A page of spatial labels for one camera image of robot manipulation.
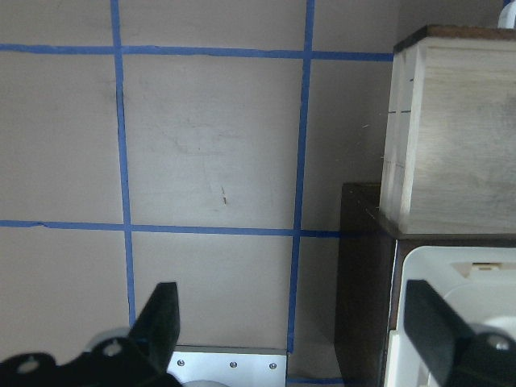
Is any white drawer handle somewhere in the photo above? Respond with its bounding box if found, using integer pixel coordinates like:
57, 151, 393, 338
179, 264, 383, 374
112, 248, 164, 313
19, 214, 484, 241
497, 1, 516, 29

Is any dark brown drawer cabinet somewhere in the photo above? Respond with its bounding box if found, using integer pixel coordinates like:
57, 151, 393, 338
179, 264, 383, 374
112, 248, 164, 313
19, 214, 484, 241
334, 183, 397, 386

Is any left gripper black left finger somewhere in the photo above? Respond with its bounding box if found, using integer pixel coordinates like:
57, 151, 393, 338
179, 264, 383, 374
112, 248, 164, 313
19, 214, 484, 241
128, 282, 180, 386

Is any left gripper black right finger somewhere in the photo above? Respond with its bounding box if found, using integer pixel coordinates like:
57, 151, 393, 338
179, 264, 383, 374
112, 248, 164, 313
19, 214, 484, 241
404, 280, 515, 386

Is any light wooden drawer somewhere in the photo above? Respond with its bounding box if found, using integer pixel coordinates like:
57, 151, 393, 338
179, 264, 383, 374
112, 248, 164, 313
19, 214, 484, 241
380, 25, 515, 234

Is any white plastic tray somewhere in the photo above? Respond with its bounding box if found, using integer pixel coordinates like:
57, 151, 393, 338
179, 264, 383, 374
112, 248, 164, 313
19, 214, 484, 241
384, 246, 515, 386

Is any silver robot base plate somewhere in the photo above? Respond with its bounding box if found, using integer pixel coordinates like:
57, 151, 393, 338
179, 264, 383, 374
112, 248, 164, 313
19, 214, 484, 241
168, 346, 287, 387

